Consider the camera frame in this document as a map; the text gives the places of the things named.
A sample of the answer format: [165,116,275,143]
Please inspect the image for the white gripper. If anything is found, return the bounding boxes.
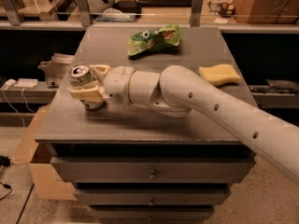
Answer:
[70,64,135,105]

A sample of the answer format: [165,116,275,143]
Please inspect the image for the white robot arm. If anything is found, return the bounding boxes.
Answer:
[68,64,299,183]

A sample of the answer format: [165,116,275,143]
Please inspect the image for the white plastic part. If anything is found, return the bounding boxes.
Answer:
[38,53,74,87]

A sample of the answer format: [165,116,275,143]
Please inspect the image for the white power strip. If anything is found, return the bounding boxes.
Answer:
[14,78,38,88]

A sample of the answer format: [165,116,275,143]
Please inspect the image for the green chip bag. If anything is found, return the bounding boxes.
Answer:
[127,24,181,57]

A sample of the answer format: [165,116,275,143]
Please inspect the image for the grey drawer cabinet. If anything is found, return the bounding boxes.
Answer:
[35,26,275,221]

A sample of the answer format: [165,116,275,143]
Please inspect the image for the black device on desk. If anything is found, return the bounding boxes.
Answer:
[113,0,141,15]

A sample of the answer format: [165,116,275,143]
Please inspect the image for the black keyboard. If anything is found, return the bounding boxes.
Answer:
[137,0,192,7]

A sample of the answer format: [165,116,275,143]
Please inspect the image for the cardboard box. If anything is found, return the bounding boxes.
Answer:
[12,105,76,201]

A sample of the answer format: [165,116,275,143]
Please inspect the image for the yellow sponge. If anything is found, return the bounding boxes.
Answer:
[198,63,241,87]

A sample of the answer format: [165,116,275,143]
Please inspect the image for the clear water bottle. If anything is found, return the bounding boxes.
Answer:
[209,0,222,15]

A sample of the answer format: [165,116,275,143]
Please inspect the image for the black cable on floor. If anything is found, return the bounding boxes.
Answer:
[0,155,13,202]

